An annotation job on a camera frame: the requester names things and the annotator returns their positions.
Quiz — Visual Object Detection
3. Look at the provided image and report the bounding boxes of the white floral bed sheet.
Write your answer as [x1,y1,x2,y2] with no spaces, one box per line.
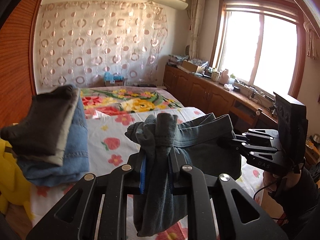
[30,107,263,240]

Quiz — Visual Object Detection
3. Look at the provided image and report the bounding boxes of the wooden louvered wardrobe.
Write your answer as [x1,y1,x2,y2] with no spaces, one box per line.
[1,0,42,127]

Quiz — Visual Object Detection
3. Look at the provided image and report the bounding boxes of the blue item on headboard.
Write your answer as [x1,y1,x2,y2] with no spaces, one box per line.
[104,72,125,87]

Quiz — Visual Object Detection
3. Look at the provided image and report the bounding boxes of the beige side curtain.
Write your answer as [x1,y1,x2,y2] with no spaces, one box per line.
[189,0,205,59]

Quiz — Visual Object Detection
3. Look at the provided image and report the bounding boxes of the grey-blue shorts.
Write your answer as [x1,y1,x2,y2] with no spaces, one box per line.
[125,113,241,237]

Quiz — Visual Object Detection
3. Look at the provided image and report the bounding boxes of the black cable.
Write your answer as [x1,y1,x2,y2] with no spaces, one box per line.
[253,179,286,222]

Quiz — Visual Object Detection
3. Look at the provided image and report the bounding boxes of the pink figurine on cabinet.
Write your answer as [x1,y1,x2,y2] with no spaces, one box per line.
[219,69,229,85]

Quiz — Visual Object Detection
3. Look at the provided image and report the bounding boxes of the folded blue jeans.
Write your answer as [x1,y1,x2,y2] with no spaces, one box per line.
[17,99,89,187]

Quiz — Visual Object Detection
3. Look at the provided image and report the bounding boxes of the folded dark grey garment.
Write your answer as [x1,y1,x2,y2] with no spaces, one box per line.
[1,85,80,166]

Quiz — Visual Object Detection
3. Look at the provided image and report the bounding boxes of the window with wooden frame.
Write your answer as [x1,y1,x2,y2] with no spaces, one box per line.
[210,0,306,98]

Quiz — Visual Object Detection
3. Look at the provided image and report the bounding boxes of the yellow cloth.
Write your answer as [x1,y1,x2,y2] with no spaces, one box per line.
[0,139,33,220]

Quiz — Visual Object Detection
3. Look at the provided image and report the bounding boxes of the cardboard box on cabinet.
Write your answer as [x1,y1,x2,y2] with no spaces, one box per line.
[182,61,205,73]

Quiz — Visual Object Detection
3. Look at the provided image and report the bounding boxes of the circle-patterned sheer curtain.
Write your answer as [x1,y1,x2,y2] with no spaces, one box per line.
[35,1,168,89]

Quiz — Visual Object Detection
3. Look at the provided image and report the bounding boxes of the person's right hand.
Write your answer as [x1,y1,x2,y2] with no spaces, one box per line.
[263,171,301,193]

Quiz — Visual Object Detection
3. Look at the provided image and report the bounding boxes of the long wooden cabinet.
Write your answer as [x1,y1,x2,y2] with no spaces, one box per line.
[163,66,317,165]

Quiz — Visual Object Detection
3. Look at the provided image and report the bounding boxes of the pink floral blanket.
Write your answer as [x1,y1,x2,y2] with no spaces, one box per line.
[80,86,183,118]

